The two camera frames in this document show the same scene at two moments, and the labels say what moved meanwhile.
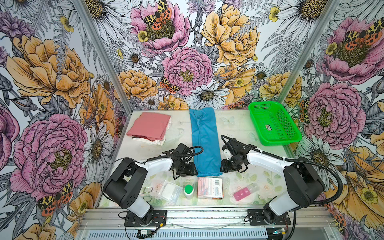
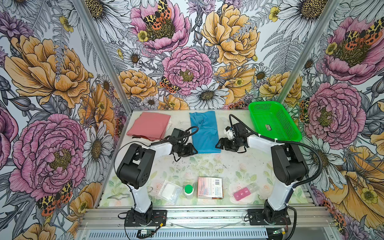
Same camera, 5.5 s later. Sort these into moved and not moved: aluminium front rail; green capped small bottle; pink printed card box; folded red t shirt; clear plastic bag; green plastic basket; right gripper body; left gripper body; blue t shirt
Moved: left gripper body; right gripper body; blue t shirt
Not moved: aluminium front rail; pink printed card box; green plastic basket; folded red t shirt; clear plastic bag; green capped small bottle
